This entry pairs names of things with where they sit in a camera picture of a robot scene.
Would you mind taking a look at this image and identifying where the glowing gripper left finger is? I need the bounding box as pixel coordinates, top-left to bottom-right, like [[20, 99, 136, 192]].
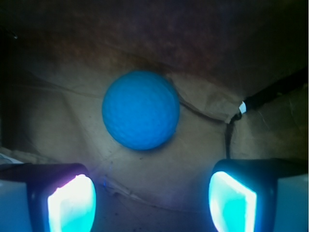
[[0, 163, 97, 232]]

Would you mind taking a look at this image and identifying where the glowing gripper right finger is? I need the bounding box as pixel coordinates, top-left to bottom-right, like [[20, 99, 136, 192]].
[[208, 158, 309, 232]]

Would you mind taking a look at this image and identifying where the blue dimpled ball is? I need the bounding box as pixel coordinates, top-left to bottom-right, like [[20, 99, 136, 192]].
[[102, 71, 180, 150]]

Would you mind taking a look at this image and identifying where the brown paper bag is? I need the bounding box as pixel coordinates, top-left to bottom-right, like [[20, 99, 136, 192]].
[[0, 0, 309, 232]]

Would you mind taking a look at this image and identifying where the black rope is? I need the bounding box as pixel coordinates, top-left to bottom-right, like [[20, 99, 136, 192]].
[[238, 69, 309, 116]]

